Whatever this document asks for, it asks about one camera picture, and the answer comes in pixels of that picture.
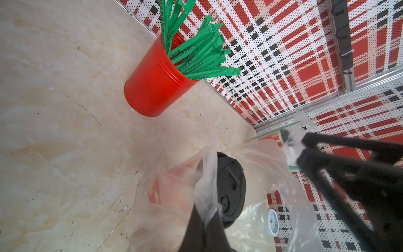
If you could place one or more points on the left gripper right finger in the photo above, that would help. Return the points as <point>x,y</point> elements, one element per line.
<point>215,237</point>

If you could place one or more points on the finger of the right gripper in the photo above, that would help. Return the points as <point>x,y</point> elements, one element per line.
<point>368,195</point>
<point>386,152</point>

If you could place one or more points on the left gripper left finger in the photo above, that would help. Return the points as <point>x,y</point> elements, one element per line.
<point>194,239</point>

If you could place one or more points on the black lid red cup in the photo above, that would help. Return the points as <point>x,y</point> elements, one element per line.
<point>173,189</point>

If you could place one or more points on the spare clear plastic bags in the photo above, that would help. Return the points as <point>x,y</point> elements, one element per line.
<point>270,185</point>

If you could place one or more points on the clear plastic carrier bag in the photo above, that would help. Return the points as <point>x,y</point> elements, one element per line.
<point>289,137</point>

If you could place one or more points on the white alarm clock right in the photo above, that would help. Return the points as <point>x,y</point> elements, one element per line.
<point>273,222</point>

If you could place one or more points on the red straw holder cup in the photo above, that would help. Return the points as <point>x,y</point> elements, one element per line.
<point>156,83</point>

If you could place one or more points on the green straws bundle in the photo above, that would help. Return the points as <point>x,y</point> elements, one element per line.
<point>200,57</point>

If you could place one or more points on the black hook rail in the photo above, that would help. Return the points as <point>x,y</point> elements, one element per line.
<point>340,21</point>

